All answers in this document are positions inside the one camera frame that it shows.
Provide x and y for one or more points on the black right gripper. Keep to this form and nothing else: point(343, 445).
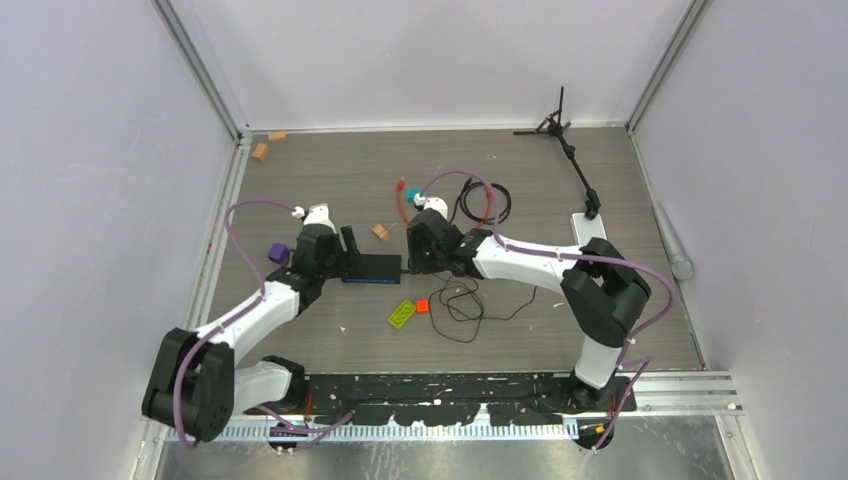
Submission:
point(417, 263)

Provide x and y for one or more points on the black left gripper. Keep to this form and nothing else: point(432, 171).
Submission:
point(350, 255)

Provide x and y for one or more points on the black network switch box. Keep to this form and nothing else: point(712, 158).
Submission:
point(384, 269)

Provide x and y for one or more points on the black power adapter with cord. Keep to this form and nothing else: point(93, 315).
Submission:
point(462, 302)

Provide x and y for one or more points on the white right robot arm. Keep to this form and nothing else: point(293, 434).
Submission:
point(605, 293)

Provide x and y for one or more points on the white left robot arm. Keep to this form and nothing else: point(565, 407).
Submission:
point(197, 384)

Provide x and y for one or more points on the tan wooden block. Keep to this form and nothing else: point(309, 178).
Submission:
point(381, 232)

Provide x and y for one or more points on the green lego brick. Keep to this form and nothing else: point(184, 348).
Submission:
point(402, 314)

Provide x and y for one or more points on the purple block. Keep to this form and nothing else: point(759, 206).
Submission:
point(279, 254)

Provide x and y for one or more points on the orange block near corner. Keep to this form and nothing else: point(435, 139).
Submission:
point(260, 152)

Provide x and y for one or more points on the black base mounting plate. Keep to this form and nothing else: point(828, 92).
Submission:
point(516, 399)

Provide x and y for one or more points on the white box under tripod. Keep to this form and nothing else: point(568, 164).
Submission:
point(585, 229)

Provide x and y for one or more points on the black tripod stand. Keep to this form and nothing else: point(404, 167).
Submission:
point(553, 126)

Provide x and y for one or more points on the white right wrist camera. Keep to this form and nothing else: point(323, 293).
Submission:
point(424, 202)

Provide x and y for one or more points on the grey cylinder by wall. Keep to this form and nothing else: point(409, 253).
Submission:
point(681, 266)

